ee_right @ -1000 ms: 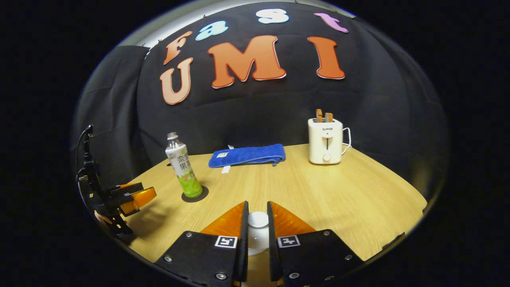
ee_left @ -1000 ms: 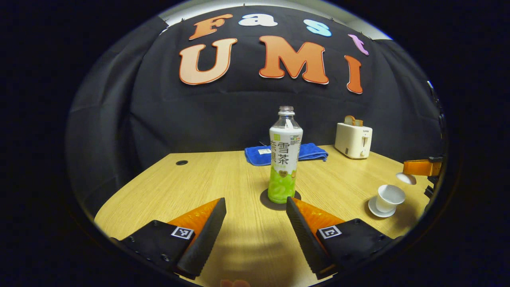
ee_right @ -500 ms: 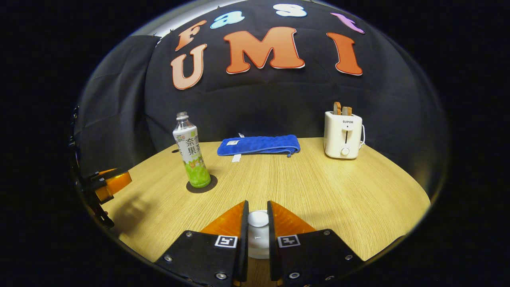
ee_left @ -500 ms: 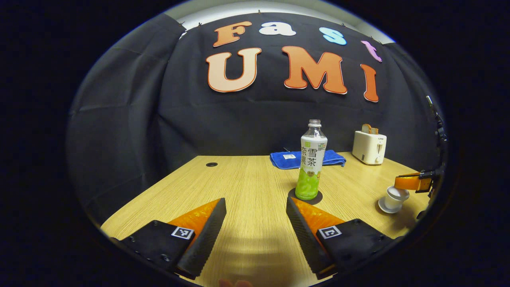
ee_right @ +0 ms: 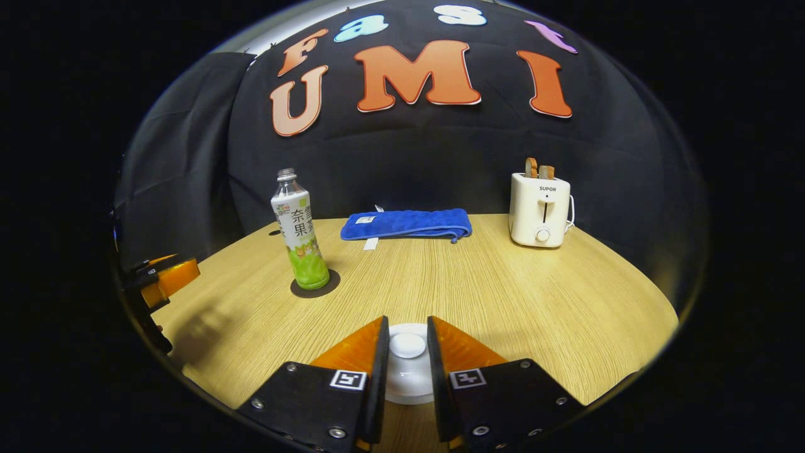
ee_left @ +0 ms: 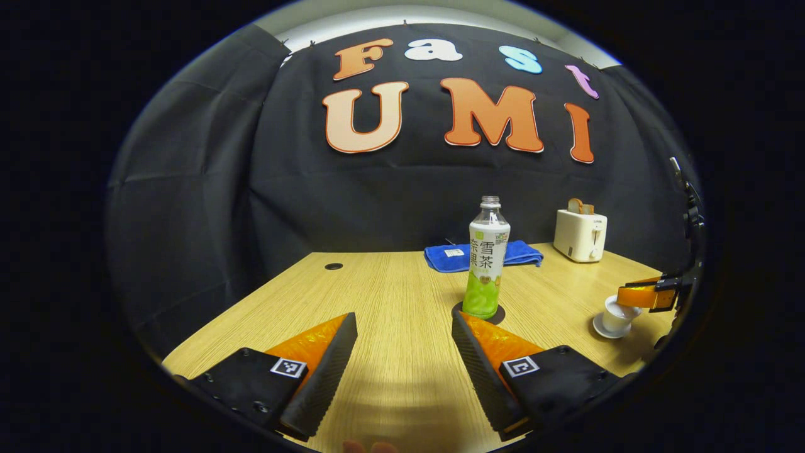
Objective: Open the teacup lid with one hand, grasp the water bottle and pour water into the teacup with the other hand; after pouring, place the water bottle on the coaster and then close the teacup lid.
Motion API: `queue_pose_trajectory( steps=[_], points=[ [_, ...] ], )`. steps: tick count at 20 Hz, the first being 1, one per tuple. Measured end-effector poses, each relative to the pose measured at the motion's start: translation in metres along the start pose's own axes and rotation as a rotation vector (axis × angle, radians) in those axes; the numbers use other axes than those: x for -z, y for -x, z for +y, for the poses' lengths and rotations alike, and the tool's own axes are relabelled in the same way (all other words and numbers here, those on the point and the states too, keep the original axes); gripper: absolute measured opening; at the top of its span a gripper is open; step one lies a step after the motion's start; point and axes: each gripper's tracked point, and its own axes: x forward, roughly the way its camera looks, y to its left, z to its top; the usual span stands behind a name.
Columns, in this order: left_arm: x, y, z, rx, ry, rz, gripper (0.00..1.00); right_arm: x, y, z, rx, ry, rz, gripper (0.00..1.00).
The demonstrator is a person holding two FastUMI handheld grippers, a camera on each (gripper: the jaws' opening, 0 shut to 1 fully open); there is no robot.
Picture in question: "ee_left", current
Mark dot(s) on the clear water bottle green label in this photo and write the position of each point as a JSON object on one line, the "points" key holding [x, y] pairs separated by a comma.
{"points": [[486, 264]]}

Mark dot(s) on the white saucer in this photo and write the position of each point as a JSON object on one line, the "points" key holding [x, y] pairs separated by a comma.
{"points": [[600, 328]]}

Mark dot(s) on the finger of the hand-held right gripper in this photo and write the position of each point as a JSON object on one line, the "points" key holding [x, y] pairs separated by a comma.
{"points": [[638, 294]]}

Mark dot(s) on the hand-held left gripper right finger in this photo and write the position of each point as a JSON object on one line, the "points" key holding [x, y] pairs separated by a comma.
{"points": [[479, 371]]}

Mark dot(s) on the dark round coaster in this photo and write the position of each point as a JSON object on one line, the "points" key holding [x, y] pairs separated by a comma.
{"points": [[457, 309]]}

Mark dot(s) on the tall toast slice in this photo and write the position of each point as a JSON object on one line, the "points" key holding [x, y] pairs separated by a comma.
{"points": [[575, 206]]}

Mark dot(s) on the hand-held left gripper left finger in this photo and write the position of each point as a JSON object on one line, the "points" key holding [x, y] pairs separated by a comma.
{"points": [[327, 371]]}

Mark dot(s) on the cream toaster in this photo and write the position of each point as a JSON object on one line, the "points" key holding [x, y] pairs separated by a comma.
{"points": [[578, 238]]}

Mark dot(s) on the white teacup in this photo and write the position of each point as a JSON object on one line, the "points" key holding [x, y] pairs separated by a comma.
{"points": [[615, 321]]}

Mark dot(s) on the blue towel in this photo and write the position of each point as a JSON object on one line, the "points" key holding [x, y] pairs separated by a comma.
{"points": [[446, 257]]}

